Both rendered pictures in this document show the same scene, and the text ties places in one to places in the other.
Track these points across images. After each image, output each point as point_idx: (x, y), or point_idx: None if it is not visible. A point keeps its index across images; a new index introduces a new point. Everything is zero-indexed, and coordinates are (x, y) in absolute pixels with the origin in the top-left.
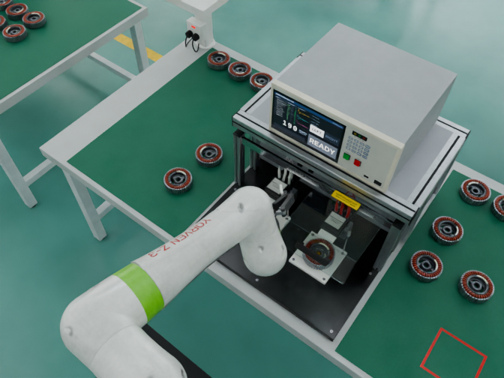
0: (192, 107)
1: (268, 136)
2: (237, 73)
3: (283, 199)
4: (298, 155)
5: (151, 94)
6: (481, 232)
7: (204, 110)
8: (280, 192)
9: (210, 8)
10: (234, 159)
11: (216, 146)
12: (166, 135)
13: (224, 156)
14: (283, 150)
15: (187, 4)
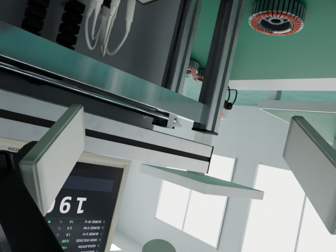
0: (262, 58)
1: (131, 160)
2: (187, 68)
3: (1, 243)
4: (37, 135)
5: (304, 78)
6: None
7: (247, 52)
8: (52, 200)
9: (195, 187)
10: (234, 49)
11: (256, 27)
12: (325, 49)
13: (248, 3)
14: (95, 130)
15: (219, 194)
